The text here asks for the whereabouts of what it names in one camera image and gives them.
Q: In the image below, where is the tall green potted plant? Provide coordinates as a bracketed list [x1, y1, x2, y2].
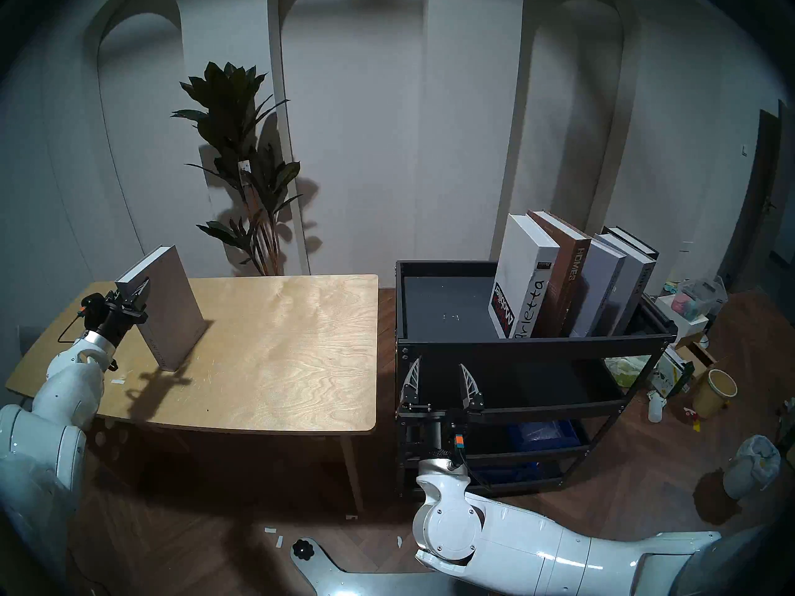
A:
[171, 61, 305, 276]

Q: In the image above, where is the white square box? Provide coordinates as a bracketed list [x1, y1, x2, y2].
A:
[655, 294, 709, 341]

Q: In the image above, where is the black Century book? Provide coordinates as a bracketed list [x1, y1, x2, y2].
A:
[601, 227, 660, 257]

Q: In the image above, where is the yellow round bucket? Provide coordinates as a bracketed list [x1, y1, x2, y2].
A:
[691, 369, 738, 419]

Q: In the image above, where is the grey Discontent book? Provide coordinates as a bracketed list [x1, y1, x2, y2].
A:
[568, 238, 627, 338]

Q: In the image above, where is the white Arietta book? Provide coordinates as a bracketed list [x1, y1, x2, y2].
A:
[488, 214, 561, 340]

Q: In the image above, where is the grey ianra book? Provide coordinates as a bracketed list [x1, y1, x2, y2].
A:
[593, 233, 657, 336]

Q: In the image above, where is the brown Homes book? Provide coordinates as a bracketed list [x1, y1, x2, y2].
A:
[527, 210, 592, 338]

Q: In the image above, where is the dark door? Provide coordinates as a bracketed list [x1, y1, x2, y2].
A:
[720, 99, 795, 294]

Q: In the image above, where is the light green plastic bag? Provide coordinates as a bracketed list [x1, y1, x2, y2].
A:
[606, 356, 653, 389]

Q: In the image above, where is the white bin with bag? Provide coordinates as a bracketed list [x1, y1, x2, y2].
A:
[722, 435, 781, 500]

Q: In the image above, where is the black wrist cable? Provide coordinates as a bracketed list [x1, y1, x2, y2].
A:
[457, 449, 494, 493]
[56, 312, 88, 344]

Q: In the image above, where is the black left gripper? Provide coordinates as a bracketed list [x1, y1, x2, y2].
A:
[81, 278, 151, 348]

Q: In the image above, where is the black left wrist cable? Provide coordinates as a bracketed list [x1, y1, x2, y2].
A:
[56, 312, 88, 344]

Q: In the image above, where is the brown cardboard box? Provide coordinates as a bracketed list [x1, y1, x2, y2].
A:
[674, 340, 716, 384]

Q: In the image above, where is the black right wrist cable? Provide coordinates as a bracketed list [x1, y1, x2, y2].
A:
[457, 449, 494, 493]

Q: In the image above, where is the black metal shelf cart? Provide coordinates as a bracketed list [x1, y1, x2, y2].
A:
[395, 261, 679, 501]

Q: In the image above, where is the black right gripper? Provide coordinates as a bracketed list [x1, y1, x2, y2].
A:
[396, 357, 485, 464]

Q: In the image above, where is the clear plastic storage box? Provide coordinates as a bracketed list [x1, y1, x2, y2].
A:
[680, 277, 729, 319]

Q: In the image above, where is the grey metal robot base plate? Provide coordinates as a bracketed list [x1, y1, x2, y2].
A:
[291, 537, 448, 596]

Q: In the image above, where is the green and white carton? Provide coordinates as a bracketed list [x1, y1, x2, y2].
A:
[652, 346, 695, 398]

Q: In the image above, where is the grey Special Issue book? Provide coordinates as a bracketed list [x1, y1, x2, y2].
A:
[116, 245, 206, 372]

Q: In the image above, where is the light wooden table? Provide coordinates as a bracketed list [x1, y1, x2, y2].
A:
[5, 274, 379, 512]

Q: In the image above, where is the blue plastic bin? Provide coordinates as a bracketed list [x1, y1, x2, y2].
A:
[506, 420, 581, 453]

